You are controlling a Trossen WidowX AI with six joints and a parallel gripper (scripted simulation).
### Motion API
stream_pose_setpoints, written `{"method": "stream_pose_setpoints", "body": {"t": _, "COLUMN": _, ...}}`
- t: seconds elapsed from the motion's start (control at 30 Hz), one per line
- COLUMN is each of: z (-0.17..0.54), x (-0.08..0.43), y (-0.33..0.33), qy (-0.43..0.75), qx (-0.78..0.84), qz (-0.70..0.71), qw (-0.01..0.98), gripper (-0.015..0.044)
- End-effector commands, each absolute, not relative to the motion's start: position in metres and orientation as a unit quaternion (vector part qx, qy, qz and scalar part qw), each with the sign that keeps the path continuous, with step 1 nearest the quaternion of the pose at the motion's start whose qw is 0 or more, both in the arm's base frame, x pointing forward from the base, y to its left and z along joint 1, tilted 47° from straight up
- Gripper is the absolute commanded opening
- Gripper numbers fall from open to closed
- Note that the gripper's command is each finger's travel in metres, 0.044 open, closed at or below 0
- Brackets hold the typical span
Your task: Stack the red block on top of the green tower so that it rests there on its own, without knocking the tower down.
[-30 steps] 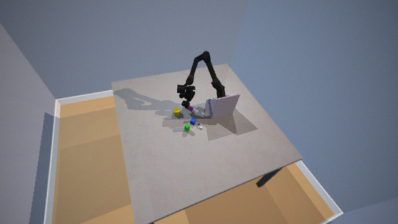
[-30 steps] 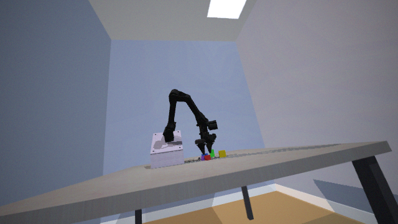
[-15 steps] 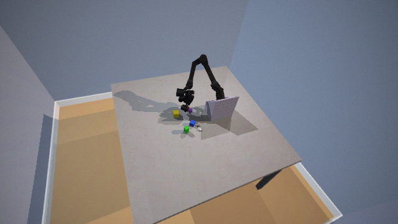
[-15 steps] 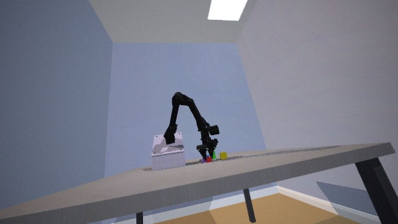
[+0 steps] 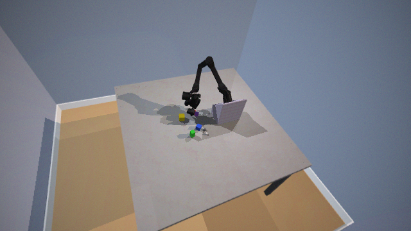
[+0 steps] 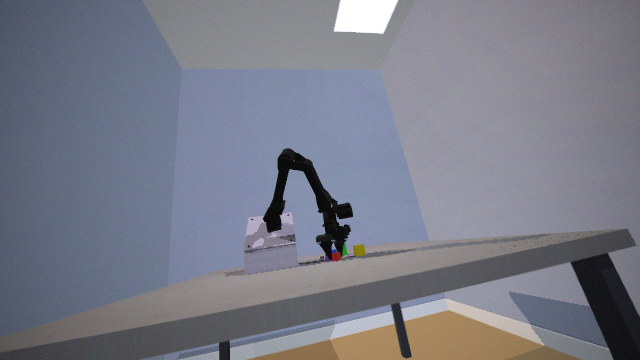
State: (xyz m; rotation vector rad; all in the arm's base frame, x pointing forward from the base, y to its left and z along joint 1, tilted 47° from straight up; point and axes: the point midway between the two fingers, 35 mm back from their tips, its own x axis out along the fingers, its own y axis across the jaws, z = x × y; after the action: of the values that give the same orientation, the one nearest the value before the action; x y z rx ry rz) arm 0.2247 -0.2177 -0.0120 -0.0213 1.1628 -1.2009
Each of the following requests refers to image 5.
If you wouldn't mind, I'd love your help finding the blue block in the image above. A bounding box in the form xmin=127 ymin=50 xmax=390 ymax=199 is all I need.
xmin=195 ymin=124 xmax=202 ymax=131

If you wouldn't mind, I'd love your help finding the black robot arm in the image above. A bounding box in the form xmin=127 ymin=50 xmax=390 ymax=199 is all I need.
xmin=182 ymin=56 xmax=233 ymax=106

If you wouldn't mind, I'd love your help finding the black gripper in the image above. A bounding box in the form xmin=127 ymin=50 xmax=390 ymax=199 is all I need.
xmin=187 ymin=99 xmax=201 ymax=116

